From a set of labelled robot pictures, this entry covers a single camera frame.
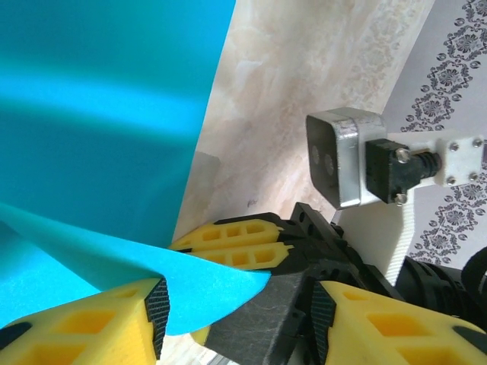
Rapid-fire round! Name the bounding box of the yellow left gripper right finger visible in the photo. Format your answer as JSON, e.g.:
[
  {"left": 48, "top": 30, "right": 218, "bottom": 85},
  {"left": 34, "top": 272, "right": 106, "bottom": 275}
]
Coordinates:
[{"left": 310, "top": 280, "right": 487, "bottom": 365}]

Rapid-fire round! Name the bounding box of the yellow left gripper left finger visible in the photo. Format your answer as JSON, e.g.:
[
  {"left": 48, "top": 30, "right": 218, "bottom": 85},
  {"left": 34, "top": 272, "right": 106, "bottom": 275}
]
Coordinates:
[{"left": 0, "top": 276, "right": 171, "bottom": 365}]

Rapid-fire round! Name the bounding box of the blue paper sheet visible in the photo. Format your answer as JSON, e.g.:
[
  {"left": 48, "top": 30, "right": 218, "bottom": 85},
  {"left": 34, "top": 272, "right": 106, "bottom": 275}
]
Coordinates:
[{"left": 0, "top": 0, "right": 274, "bottom": 338}]

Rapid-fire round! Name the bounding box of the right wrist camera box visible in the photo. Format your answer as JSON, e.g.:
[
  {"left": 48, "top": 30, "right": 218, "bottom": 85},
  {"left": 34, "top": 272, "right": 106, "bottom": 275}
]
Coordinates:
[{"left": 305, "top": 106, "right": 388, "bottom": 211}]

